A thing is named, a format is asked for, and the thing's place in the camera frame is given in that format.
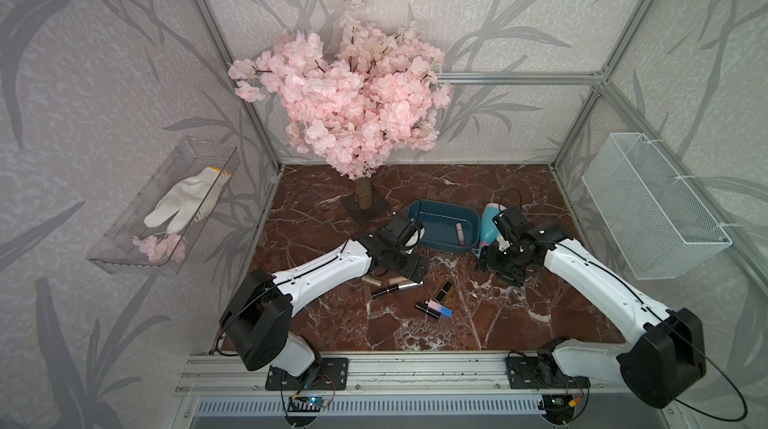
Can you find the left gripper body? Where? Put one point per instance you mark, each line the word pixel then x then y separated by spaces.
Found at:
pixel 406 265

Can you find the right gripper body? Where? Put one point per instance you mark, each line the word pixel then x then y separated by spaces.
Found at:
pixel 503 262

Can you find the teal plastic storage box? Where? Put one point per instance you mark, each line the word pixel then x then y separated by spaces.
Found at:
pixel 439 220

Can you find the black gold square lipstick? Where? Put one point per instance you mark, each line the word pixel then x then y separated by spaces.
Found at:
pixel 443 292

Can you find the pink blue gradient lipstick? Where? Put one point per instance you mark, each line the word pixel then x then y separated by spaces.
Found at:
pixel 438 309

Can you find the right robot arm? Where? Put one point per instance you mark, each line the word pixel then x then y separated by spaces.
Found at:
pixel 662 352

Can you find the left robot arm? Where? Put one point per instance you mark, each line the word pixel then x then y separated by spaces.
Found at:
pixel 258 317

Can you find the beige lipstick tube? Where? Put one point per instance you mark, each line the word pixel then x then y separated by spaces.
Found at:
pixel 398 281

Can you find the short gold lipstick tube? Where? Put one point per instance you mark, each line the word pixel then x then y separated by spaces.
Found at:
pixel 372 281

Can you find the black lipstick tube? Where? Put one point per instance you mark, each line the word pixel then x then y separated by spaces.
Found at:
pixel 424 308

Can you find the black silver mascara tube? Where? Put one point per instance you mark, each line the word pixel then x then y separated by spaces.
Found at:
pixel 394 288

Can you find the pink cherry blossom tree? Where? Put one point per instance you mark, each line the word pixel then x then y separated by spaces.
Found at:
pixel 380 93

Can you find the right circuit board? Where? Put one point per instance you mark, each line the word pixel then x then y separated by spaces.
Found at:
pixel 560 403

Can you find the circuit board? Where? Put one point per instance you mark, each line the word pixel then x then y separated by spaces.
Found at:
pixel 309 404
pixel 560 403

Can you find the left circuit board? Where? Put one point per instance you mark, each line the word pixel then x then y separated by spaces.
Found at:
pixel 309 404

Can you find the white work glove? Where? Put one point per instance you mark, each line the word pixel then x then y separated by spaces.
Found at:
pixel 189 201

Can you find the pink flower sprig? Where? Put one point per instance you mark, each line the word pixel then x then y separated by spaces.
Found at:
pixel 162 248

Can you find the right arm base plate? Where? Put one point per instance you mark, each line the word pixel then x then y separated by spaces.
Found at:
pixel 540 372

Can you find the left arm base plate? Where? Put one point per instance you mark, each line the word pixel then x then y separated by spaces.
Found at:
pixel 328 374

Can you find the white wire mesh basket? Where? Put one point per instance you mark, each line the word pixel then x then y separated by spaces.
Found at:
pixel 661 226

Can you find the aluminium front rail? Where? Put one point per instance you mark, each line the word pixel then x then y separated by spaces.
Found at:
pixel 382 373

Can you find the clear acrylic wall tray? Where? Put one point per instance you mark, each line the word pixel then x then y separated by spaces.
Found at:
pixel 114 252

